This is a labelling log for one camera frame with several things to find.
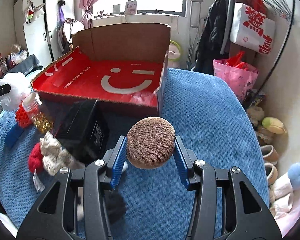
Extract white mesh bath sponge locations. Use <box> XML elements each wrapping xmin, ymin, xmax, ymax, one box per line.
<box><xmin>0</xmin><ymin>72</ymin><xmax>31</xmax><ymax>112</ymax></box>

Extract round brown powder puff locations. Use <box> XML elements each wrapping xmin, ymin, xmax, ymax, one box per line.
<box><xmin>126</xmin><ymin>117</ymin><xmax>175</xmax><ymax>170</ymax></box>

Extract blue sponge block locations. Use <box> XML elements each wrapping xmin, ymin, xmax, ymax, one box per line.
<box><xmin>4</xmin><ymin>123</ymin><xmax>24</xmax><ymax>149</ymax></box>

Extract black scrunchie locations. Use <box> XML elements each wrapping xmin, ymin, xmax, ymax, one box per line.
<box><xmin>104</xmin><ymin>190</ymin><xmax>126</xmax><ymax>224</ymax></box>

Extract red knitted item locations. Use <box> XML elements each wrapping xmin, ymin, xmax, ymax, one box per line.
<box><xmin>28</xmin><ymin>142</ymin><xmax>43</xmax><ymax>173</ymax></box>

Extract red mesh sponge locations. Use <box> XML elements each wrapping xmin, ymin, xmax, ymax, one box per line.
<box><xmin>15</xmin><ymin>104</ymin><xmax>33</xmax><ymax>128</ymax></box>

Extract jar with gold beads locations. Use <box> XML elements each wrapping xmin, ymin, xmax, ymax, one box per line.
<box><xmin>22</xmin><ymin>92</ymin><xmax>53</xmax><ymax>134</ymax></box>

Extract black rectangular box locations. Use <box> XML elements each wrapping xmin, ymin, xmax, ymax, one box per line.
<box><xmin>55</xmin><ymin>100</ymin><xmax>109</xmax><ymax>165</ymax></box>

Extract blue knitted blanket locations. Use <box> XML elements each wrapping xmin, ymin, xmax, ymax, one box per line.
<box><xmin>0</xmin><ymin>69</ymin><xmax>269</xmax><ymax>239</ymax></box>

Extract cream crocheted item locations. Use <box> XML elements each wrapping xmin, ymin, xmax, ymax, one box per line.
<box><xmin>40</xmin><ymin>132</ymin><xmax>85</xmax><ymax>176</ymax></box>

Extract white wardrobe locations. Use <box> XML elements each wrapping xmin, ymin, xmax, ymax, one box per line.
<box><xmin>14</xmin><ymin>0</ymin><xmax>75</xmax><ymax>67</ymax></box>

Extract red lined cardboard box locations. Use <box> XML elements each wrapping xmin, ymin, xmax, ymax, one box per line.
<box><xmin>31</xmin><ymin>23</ymin><xmax>171</xmax><ymax>117</ymax></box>

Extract yellow green plush toy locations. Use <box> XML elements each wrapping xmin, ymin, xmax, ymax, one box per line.
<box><xmin>262</xmin><ymin>116</ymin><xmax>287</xmax><ymax>134</ymax></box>

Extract blue haired doll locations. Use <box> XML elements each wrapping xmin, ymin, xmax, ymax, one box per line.
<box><xmin>269</xmin><ymin>163</ymin><xmax>300</xmax><ymax>219</ymax></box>

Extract pink plastic bag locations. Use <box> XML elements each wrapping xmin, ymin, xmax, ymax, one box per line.
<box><xmin>213</xmin><ymin>50</ymin><xmax>258</xmax><ymax>102</ymax></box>

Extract green hooded pig plush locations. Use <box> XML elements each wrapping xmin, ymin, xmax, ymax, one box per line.
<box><xmin>168</xmin><ymin>40</ymin><xmax>182</xmax><ymax>69</ymax></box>

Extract dark hanging jacket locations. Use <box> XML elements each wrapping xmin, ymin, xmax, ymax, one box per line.
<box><xmin>194</xmin><ymin>0</ymin><xmax>229</xmax><ymax>75</ymax></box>

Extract white bag red characters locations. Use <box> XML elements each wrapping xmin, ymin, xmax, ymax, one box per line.
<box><xmin>230</xmin><ymin>2</ymin><xmax>276</xmax><ymax>55</ymax></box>

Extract metal crutch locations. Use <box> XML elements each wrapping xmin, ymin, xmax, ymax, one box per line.
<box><xmin>186</xmin><ymin>0</ymin><xmax>204</xmax><ymax>70</ymax></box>

